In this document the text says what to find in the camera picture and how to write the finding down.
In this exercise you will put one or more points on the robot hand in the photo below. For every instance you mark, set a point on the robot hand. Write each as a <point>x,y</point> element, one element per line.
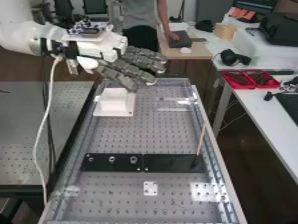
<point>106,46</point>

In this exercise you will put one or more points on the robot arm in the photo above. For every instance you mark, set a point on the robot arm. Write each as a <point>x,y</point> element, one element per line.
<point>17,33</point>

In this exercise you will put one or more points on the person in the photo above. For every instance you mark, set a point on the person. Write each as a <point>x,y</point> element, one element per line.
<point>139,13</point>

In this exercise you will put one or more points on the small white box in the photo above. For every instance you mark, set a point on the small white box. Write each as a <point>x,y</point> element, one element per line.
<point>113,101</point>

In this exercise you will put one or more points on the black keyboard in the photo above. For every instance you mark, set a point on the black keyboard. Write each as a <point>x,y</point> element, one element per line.
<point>181,39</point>

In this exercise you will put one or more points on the white mouse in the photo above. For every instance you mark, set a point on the white mouse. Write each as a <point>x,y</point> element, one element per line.
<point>185,50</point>

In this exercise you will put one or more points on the wooden desk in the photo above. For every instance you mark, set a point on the wooden desk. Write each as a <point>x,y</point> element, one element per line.
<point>199,53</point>

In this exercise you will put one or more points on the small wooden box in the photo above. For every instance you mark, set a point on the small wooden box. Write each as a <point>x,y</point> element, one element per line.
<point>223,31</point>

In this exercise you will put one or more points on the black headphones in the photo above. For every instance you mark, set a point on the black headphones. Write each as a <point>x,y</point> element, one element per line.
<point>232,57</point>

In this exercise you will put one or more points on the clear box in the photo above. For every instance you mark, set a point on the clear box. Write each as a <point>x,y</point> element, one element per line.
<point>167,133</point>

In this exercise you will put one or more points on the red tray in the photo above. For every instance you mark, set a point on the red tray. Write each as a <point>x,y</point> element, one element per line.
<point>238,80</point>
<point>264,78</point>

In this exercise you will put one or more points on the metal bearing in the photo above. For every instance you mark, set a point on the metal bearing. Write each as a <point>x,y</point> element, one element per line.
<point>133,160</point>

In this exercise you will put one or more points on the thin stick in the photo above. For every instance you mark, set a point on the thin stick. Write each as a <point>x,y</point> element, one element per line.
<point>201,140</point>

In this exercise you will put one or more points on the black plate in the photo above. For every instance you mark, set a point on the black plate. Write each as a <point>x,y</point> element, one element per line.
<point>113,166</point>
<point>173,163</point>

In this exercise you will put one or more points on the black bag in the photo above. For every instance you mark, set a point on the black bag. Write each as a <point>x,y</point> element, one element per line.
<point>279,29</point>

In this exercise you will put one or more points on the white desk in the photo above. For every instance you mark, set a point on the white desk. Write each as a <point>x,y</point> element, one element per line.
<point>270,113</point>

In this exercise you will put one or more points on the small white square plate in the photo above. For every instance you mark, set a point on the small white square plate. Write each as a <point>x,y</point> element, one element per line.
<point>150,188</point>

